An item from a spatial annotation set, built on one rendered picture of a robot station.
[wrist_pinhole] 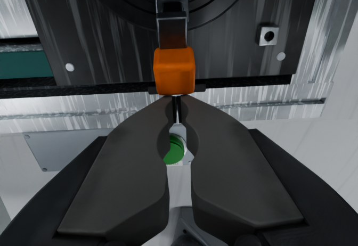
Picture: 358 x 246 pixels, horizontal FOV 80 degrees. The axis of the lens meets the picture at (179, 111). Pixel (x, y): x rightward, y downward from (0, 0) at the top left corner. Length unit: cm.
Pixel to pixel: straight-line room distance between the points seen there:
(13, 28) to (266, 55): 27
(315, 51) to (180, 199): 40
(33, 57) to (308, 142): 45
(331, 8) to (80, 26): 23
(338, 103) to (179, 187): 34
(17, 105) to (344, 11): 34
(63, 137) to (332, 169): 50
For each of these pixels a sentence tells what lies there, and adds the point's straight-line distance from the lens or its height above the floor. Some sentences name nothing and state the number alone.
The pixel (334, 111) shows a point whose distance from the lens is 46.
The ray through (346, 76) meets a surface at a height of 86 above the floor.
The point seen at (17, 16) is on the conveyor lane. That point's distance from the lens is 30.
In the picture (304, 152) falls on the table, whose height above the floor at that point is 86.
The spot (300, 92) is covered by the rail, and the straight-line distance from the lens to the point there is 27.
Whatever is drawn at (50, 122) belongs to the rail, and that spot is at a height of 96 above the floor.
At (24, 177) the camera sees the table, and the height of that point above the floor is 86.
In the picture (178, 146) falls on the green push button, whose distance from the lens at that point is 26.
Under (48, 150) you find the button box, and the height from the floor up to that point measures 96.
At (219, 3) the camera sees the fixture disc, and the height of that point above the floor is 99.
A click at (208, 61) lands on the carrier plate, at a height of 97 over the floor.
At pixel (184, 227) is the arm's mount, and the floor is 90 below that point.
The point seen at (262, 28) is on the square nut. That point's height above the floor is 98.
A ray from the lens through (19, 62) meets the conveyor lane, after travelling 28.
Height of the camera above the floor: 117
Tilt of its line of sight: 58 degrees down
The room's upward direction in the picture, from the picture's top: 177 degrees clockwise
